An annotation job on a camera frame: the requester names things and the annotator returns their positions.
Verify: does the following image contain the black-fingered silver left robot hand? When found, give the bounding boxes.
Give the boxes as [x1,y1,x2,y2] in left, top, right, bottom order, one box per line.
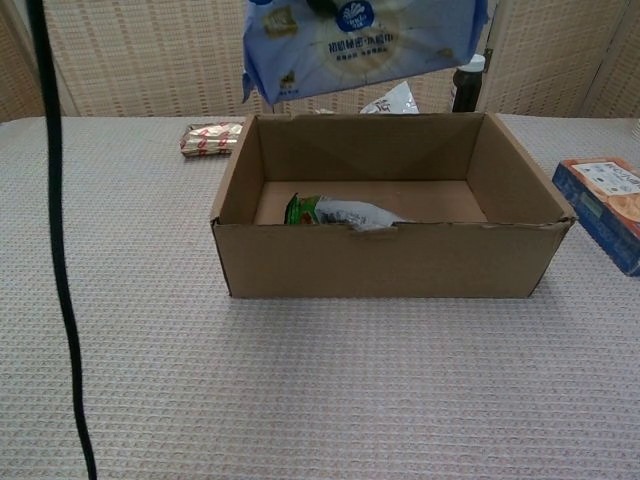
[303,0,342,16]

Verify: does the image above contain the red white small packet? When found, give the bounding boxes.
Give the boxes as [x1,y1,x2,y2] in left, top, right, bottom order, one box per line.
[178,121,245,160]

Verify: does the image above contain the beige woven tablecloth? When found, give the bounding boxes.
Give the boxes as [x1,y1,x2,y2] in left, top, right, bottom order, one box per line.
[0,113,640,480]

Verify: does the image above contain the white crumpled snack bag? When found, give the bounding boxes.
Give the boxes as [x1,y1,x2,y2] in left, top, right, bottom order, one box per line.
[314,81,421,116]

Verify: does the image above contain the orange and blue biscuit box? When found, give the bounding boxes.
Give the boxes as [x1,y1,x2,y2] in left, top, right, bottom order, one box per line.
[552,157,640,279]

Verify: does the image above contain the blue white tissue pack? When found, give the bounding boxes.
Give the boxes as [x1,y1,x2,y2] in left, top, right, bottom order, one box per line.
[241,0,490,107]

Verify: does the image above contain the open cardboard box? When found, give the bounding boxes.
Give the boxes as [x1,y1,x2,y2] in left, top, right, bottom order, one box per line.
[209,112,576,300]

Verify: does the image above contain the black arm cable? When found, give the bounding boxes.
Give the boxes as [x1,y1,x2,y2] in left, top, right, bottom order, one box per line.
[24,0,99,480]

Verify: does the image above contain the green snack bag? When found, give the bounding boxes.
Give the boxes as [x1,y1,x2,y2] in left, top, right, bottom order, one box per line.
[284,192,401,235]

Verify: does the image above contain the dark bottle with white cap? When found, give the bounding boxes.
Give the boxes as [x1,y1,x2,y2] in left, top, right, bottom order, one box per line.
[449,53,487,114]

